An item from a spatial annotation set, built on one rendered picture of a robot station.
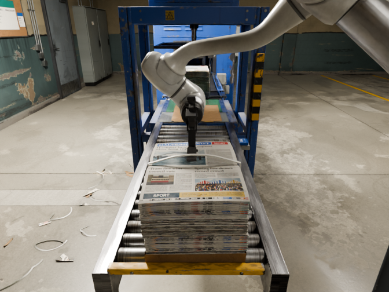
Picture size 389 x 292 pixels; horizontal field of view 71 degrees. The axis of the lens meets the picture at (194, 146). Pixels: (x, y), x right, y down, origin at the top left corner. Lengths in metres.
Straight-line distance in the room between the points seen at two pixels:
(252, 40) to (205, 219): 0.58
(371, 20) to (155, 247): 0.75
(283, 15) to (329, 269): 1.63
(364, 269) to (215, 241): 1.55
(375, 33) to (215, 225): 0.58
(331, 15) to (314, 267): 1.65
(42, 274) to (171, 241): 1.44
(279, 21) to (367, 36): 0.28
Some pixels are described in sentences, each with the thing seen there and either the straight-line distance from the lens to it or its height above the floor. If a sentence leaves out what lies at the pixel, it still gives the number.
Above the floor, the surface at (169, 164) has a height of 1.04.
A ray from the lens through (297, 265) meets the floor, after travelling 2.07.
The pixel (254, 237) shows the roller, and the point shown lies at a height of 0.80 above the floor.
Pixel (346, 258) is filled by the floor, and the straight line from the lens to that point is 2.25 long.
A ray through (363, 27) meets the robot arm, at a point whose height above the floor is 1.43.
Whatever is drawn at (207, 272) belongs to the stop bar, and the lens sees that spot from 0.82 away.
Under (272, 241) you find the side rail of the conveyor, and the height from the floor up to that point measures 0.80.
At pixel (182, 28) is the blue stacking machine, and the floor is 1.43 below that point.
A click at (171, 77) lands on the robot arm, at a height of 1.26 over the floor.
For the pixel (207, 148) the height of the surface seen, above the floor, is 1.04.
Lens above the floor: 1.42
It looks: 23 degrees down
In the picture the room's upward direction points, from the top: straight up
